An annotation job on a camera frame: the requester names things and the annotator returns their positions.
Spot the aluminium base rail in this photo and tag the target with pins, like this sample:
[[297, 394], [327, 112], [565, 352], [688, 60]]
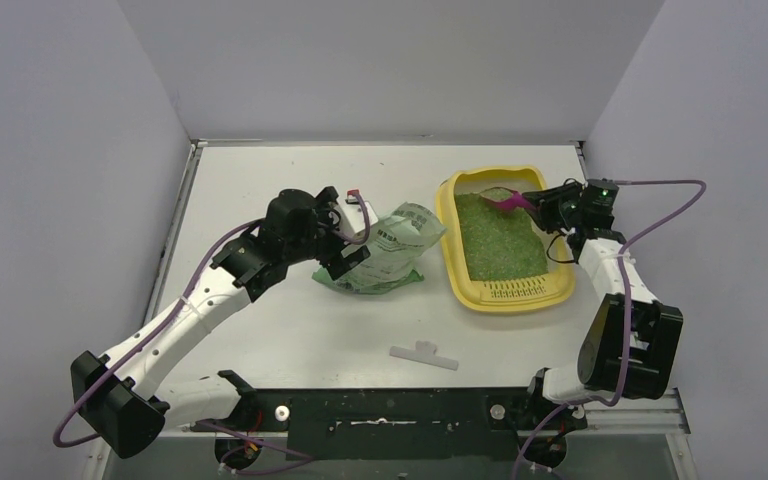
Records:
[[635, 439]]

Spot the yellow litter box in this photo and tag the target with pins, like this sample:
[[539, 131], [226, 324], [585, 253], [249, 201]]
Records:
[[510, 296]]

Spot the green litter in box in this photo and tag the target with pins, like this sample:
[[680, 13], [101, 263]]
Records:
[[498, 245]]

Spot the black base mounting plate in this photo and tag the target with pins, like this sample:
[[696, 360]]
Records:
[[394, 424]]

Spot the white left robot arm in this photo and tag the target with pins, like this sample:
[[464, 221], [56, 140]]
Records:
[[118, 393]]

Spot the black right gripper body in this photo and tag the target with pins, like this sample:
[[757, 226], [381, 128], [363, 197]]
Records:
[[544, 206]]

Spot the magenta plastic scoop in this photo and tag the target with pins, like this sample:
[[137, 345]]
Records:
[[506, 199]]

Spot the white bag sealing clip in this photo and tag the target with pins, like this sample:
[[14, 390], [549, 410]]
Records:
[[424, 352]]

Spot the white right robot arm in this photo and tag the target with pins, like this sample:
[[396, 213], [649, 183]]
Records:
[[630, 346]]

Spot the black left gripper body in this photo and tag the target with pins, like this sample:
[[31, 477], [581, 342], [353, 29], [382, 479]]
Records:
[[332, 242]]

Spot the green cat litter bag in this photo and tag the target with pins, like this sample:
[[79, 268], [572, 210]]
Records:
[[396, 243]]

